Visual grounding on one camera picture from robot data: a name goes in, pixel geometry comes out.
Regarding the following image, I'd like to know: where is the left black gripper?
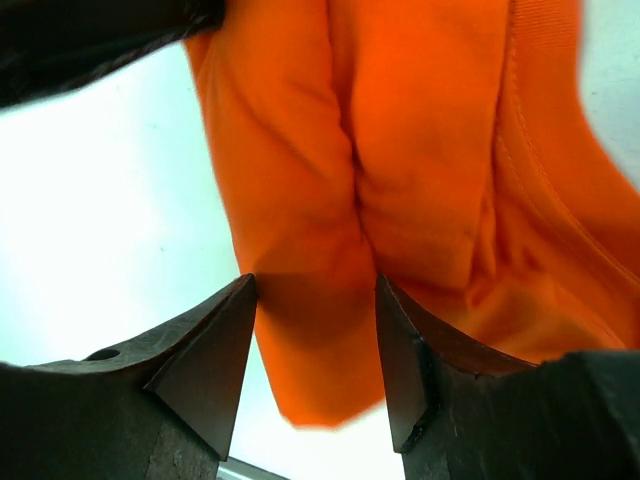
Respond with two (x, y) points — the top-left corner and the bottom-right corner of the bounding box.
(1, 0), (226, 108)

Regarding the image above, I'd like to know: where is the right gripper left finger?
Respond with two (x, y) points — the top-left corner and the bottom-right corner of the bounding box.
(1, 275), (257, 479)

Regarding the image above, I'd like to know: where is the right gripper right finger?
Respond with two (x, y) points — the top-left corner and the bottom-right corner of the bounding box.
(375, 277), (639, 479)

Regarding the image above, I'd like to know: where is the orange t-shirt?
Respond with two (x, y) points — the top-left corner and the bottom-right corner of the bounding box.
(185, 1), (639, 426)

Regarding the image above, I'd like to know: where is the aluminium front rail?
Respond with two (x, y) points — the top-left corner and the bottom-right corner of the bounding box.
(216, 457), (285, 480)

